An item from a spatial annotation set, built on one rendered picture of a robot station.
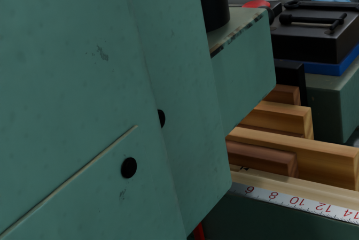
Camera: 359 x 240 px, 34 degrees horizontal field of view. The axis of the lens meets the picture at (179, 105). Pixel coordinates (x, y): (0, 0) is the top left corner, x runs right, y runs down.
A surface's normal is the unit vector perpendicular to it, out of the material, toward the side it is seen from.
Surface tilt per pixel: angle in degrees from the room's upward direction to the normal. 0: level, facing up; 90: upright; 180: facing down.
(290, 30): 0
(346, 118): 90
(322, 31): 0
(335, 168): 90
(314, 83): 0
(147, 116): 90
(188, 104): 90
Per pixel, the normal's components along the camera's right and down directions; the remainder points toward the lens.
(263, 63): 0.81, 0.13
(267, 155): -0.18, -0.87
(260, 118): -0.55, 0.47
